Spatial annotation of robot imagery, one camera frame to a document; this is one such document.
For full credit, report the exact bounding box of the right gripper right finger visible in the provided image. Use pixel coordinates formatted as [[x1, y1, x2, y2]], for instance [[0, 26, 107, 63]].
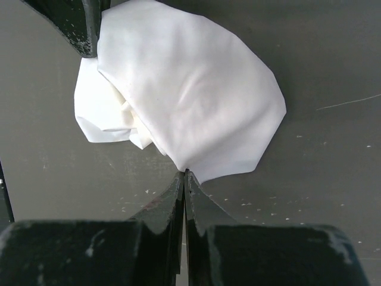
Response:
[[184, 171, 368, 285]]

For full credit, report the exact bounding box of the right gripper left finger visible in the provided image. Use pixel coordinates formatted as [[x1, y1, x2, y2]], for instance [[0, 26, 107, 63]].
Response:
[[1, 172, 184, 285]]

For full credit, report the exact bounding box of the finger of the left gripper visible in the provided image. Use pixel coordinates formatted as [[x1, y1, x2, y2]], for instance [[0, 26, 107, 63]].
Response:
[[23, 0, 103, 58]]

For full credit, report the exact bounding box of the white underwear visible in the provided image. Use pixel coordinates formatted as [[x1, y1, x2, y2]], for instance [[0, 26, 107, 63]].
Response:
[[74, 1, 286, 182]]

